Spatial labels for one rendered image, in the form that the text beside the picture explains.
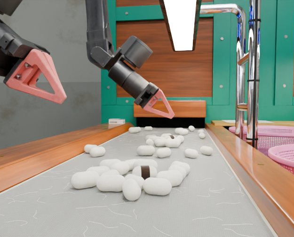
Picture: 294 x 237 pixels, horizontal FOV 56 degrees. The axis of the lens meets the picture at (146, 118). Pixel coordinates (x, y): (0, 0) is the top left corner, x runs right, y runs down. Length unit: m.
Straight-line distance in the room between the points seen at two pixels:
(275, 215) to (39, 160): 0.36
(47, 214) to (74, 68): 3.20
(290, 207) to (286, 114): 1.01
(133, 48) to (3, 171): 0.45
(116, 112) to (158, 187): 0.92
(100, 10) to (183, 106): 0.54
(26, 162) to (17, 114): 3.28
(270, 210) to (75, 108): 3.23
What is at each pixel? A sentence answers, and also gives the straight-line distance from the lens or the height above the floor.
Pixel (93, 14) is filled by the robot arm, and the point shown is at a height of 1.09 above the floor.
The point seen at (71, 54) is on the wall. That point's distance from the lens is 3.50.
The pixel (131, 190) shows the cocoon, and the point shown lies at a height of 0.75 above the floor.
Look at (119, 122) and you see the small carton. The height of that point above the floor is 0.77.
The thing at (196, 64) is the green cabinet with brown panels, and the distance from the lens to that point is 1.22.
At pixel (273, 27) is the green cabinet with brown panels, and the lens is 1.29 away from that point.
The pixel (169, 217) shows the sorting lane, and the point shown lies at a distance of 0.28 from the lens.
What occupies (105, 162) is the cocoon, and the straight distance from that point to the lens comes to 0.44.
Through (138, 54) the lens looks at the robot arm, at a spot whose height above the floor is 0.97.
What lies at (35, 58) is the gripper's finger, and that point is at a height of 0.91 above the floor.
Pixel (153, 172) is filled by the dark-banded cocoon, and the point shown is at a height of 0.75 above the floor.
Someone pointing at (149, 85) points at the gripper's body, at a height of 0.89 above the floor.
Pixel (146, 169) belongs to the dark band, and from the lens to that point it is 0.39.
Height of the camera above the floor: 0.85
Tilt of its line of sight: 3 degrees down
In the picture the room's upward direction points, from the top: straight up
